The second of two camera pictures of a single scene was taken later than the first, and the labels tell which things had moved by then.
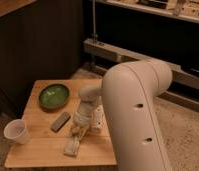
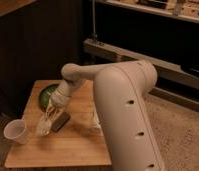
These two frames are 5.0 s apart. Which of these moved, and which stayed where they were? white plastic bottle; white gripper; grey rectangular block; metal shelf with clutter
Moved: white gripper
Stayed: metal shelf with clutter; white plastic bottle; grey rectangular block
